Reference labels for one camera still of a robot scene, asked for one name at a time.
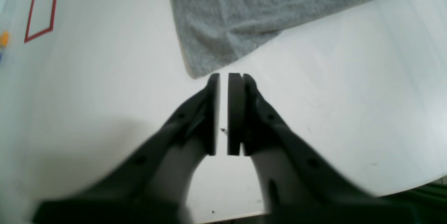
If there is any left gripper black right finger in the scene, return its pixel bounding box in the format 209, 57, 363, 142
228, 73, 416, 224

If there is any orange and blue sticker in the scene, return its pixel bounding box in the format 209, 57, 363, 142
0, 31, 9, 61

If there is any grey t-shirt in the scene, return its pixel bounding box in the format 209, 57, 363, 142
171, 0, 372, 79

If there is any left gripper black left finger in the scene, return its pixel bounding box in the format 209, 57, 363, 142
33, 73, 220, 224

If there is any red outlined sticker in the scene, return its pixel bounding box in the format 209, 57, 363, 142
24, 0, 57, 43

